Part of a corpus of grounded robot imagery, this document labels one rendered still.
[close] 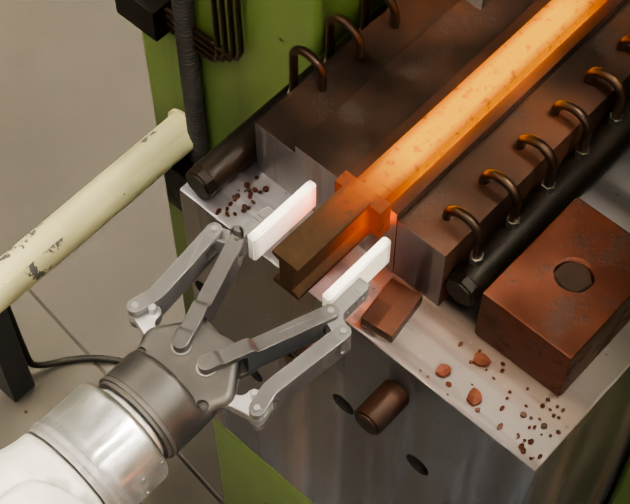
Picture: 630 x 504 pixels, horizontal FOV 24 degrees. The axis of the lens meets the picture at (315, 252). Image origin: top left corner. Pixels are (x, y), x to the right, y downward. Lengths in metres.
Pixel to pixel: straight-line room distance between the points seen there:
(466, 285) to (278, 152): 0.19
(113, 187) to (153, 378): 0.59
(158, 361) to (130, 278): 1.24
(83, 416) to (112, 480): 0.05
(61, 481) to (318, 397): 0.40
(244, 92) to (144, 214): 0.85
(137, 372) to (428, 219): 0.26
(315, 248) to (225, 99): 0.49
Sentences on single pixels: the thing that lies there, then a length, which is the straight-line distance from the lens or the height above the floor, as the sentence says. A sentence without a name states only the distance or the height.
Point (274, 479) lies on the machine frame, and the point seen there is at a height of 0.44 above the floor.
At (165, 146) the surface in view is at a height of 0.64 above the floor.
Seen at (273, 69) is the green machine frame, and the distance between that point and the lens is 1.42.
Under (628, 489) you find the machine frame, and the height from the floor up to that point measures 0.56.
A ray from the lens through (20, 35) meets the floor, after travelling 2.57.
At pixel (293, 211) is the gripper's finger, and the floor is 1.00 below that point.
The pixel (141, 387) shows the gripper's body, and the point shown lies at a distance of 1.01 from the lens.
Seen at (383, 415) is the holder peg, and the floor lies 0.88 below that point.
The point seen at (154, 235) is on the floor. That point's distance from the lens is 2.30.
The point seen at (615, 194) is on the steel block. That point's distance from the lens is 1.25.
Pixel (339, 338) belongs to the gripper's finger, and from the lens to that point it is 1.05.
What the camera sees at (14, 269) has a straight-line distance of 1.53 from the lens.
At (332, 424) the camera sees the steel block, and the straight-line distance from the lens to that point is 1.35.
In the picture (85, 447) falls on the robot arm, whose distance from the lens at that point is 0.99.
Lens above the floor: 1.93
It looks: 58 degrees down
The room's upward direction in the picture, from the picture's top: straight up
